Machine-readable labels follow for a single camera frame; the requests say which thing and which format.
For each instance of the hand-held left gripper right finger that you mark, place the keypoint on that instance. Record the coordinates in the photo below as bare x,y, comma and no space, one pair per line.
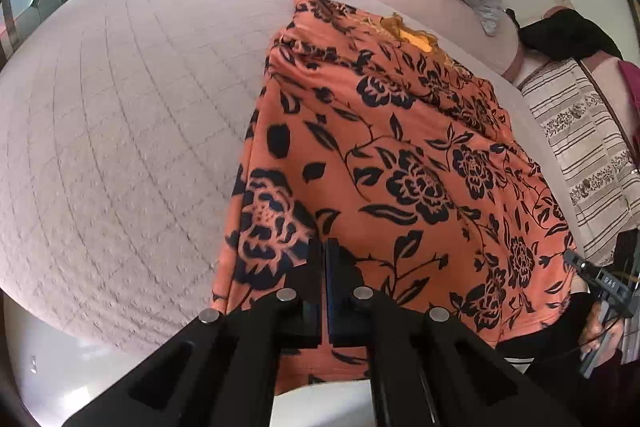
334,292

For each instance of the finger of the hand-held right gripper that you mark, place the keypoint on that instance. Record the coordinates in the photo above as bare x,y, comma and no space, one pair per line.
582,263

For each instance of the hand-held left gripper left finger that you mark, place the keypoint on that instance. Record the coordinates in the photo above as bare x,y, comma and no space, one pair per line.
316,287

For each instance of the orange black floral garment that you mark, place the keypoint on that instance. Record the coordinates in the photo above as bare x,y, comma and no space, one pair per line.
400,167

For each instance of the person's right hand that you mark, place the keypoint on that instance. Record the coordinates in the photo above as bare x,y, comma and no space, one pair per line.
607,332

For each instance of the person's dark clothing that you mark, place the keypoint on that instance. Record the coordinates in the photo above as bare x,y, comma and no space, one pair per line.
545,357

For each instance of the striped floral cloth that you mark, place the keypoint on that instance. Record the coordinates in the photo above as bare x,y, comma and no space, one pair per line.
580,142

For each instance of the magenta cloth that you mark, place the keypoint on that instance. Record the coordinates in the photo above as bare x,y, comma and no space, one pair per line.
631,82

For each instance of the black cloth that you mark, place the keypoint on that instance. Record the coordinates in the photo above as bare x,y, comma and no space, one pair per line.
565,34

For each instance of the pink quilted bedspread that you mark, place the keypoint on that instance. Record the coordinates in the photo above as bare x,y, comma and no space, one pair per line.
125,147

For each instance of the pink pillow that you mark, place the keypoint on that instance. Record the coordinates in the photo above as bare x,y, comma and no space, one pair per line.
440,2

